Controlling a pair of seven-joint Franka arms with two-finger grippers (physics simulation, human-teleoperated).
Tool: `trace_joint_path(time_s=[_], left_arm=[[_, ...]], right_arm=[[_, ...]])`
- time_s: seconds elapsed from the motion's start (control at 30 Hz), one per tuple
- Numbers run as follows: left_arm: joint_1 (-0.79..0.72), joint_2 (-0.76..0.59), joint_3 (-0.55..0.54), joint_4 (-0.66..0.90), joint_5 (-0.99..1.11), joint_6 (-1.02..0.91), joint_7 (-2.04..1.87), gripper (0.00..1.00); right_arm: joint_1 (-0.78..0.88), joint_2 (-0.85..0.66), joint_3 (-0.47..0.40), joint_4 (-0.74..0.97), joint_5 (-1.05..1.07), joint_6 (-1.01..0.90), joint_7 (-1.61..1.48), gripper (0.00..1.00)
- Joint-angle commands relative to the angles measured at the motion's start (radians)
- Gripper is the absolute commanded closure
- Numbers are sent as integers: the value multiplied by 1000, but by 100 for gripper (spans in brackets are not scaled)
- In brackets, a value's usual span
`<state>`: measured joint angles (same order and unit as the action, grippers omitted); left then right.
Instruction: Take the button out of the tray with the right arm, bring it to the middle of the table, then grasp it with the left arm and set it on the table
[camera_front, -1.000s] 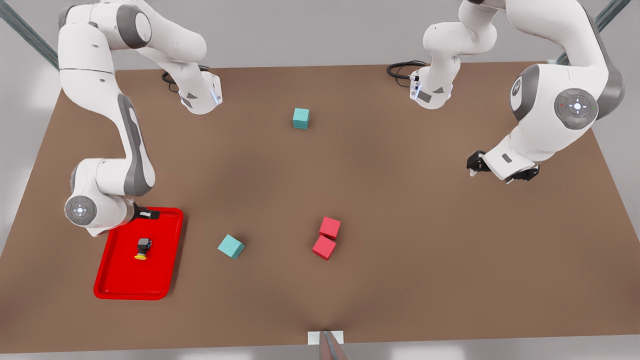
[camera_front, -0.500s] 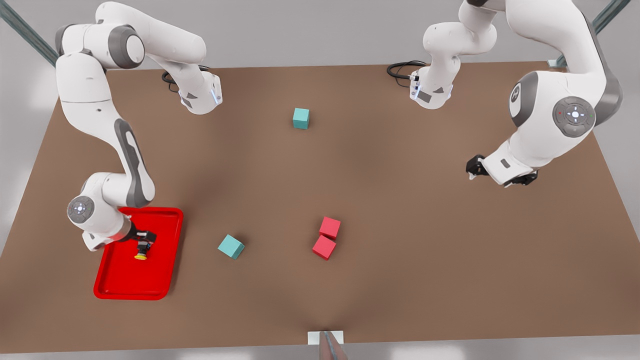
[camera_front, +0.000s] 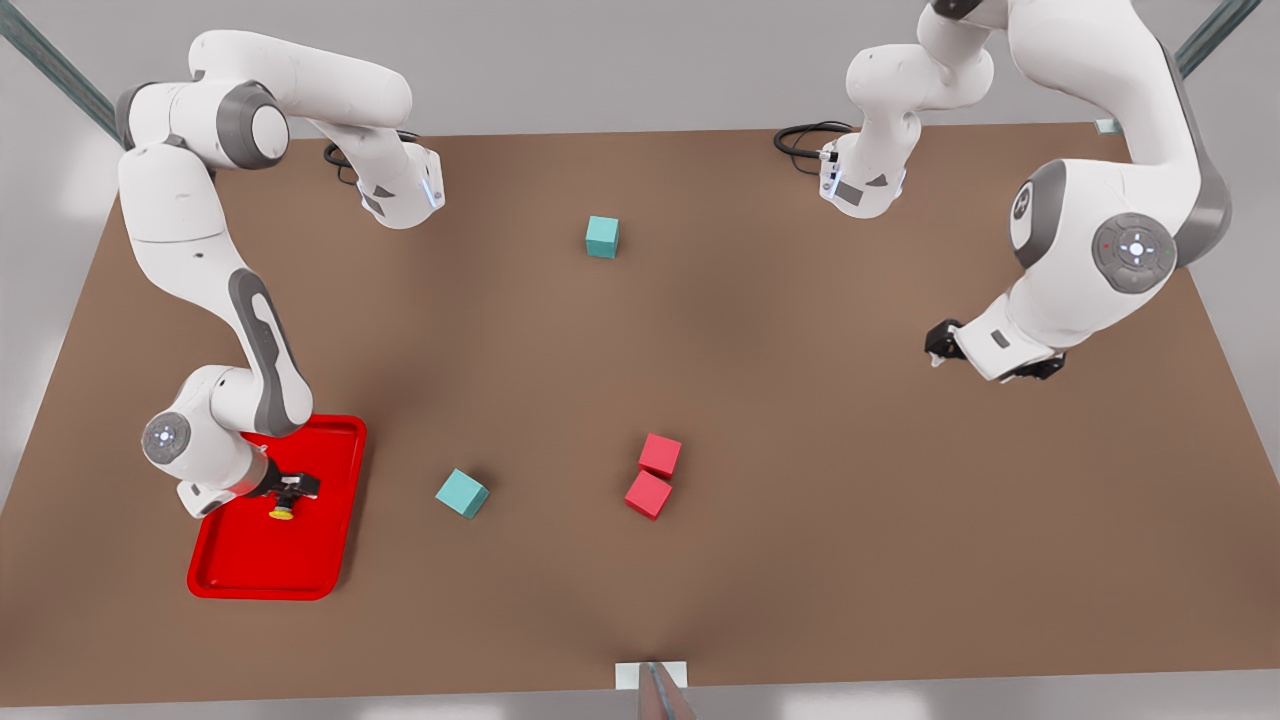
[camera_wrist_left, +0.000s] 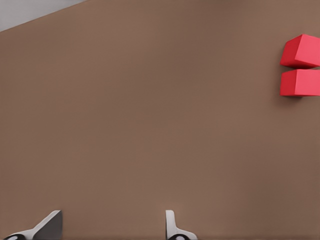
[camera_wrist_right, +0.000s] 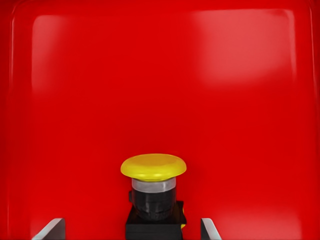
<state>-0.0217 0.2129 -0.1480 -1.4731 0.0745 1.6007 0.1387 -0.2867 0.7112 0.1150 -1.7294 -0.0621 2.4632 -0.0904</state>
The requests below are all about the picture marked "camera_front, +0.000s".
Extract black cable loop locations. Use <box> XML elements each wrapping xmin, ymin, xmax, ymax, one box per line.
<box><xmin>772</xmin><ymin>121</ymin><xmax>857</xmax><ymax>177</ymax></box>
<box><xmin>322</xmin><ymin>129</ymin><xmax>422</xmax><ymax>187</ymax></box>

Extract red cube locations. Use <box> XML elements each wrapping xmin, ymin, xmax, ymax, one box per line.
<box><xmin>624</xmin><ymin>470</ymin><xmax>674</xmax><ymax>522</ymax></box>
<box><xmin>638</xmin><ymin>432</ymin><xmax>684</xmax><ymax>480</ymax></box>

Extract silver frame post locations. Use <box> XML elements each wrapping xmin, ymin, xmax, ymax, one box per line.
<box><xmin>0</xmin><ymin>0</ymin><xmax>123</xmax><ymax>143</ymax></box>
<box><xmin>1174</xmin><ymin>0</ymin><xmax>1264</xmax><ymax>78</ymax></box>
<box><xmin>640</xmin><ymin>661</ymin><xmax>698</xmax><ymax>720</ymax></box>

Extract red plastic tray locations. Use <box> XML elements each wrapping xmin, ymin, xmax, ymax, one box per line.
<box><xmin>187</xmin><ymin>414</ymin><xmax>368</xmax><ymax>602</ymax></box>

